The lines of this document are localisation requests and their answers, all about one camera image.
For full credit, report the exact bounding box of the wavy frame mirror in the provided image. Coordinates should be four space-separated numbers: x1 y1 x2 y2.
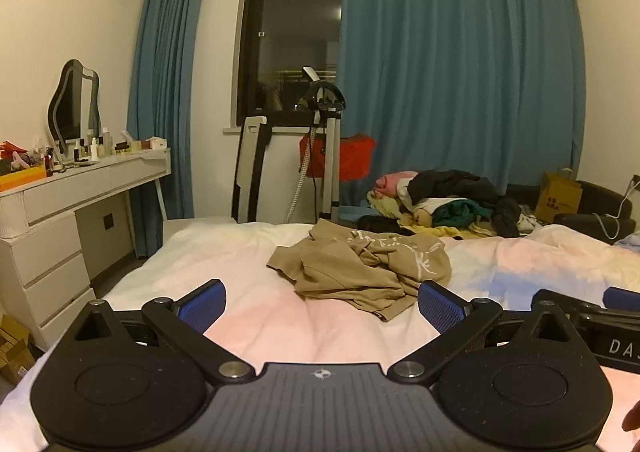
47 59 102 155

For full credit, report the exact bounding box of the white charging cable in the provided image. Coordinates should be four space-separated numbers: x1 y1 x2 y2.
592 177 640 240

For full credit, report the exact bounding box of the white black chair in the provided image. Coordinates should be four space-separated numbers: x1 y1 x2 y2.
162 115 273 253

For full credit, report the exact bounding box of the pile of clothes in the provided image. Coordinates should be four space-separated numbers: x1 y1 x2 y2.
357 169 538 240

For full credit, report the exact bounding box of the wide blue curtain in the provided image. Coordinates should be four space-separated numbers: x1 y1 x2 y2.
336 0 587 223

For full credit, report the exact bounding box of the red bag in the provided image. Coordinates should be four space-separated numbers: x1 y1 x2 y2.
300 133 377 180

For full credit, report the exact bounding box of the pastel pink blue duvet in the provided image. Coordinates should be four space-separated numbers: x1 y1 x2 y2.
0 219 640 450

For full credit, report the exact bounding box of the orange storage box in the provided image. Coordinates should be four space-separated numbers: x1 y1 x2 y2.
0 139 48 192

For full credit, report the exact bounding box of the white vanity desk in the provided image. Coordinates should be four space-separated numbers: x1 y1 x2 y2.
0 147 172 350

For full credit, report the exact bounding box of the group of cosmetic bottles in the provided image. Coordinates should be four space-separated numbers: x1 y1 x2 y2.
30 127 143 173

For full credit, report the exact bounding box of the narrow blue curtain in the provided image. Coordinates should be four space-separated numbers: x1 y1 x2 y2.
126 0 213 258

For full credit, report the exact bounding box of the dark window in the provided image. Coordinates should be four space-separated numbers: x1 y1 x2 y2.
232 0 347 130

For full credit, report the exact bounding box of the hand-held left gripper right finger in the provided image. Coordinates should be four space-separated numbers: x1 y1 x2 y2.
386 281 576 388

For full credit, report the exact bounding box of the tan printed sweatshirt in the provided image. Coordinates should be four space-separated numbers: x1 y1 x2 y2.
266 219 453 323

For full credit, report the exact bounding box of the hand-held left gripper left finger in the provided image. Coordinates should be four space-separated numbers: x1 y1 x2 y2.
65 279 256 385

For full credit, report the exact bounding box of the brown cardboard box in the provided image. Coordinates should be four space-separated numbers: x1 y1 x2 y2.
535 168 583 223

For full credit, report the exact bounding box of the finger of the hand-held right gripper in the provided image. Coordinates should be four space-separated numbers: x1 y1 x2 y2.
602 287 640 311
531 289 603 315

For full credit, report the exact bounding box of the black sofa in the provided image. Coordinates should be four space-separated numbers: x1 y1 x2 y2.
552 179 640 245

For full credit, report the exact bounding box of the stack of cardboard boxes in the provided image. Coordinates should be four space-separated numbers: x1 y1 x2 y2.
0 313 37 385

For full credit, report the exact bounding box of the standing garment steamer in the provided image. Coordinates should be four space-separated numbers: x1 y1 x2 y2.
285 66 347 225

